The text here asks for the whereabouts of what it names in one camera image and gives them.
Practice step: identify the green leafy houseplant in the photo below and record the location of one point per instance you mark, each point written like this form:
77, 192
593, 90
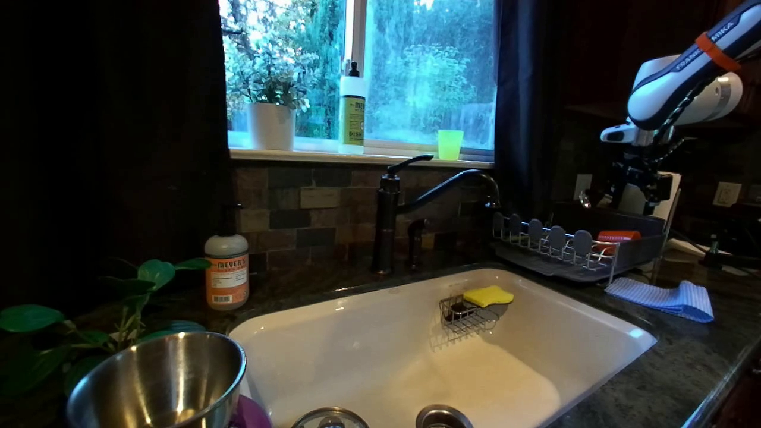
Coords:
49, 335

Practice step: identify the dark bronze kitchen faucet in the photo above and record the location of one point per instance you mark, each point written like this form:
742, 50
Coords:
413, 203

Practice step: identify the yellow sponge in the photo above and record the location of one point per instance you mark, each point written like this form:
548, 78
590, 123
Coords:
489, 297

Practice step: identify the blue white striped cloth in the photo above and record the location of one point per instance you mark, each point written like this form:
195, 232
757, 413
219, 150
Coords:
673, 299

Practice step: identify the purple plastic dish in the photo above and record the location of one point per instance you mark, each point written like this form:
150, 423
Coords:
253, 414

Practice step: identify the stainless steel bowl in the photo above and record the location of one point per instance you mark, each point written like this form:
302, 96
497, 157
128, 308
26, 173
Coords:
162, 383

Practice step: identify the dark narrow curtain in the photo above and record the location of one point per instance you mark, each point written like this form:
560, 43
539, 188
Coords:
523, 103

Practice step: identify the white soap bottle green label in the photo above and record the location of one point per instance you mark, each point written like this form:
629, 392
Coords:
352, 111

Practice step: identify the white framed window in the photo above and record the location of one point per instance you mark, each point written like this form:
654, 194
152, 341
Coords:
413, 80

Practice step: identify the white paper towel roll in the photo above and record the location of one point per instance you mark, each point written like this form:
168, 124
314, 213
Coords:
675, 198

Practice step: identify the white bottle orange label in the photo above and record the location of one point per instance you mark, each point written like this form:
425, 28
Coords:
226, 274

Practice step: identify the metal sink drain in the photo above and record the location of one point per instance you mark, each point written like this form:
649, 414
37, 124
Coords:
444, 418

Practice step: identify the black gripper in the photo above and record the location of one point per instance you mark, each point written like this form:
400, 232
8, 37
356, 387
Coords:
637, 171

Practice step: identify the white ceramic sink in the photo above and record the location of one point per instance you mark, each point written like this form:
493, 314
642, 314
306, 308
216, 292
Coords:
476, 371

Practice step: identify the beige wall outlet plate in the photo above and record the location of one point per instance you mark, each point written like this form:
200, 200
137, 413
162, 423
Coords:
727, 194

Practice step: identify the dark wide curtain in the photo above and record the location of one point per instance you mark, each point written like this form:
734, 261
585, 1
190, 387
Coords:
111, 144

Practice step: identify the round metal sink stopper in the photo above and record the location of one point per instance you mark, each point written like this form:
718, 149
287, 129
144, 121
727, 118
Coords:
331, 419

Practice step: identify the green plastic cup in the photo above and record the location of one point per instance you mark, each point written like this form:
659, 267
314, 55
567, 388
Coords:
449, 147

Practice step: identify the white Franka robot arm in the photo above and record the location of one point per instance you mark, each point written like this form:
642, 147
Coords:
698, 73

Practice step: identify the white pot with plant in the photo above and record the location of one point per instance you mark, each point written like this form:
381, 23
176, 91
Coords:
275, 121

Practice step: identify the white wall outlet plate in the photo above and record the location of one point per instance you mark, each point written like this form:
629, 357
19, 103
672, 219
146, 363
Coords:
583, 188

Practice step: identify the black dish rack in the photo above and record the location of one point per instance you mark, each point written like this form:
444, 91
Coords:
579, 245

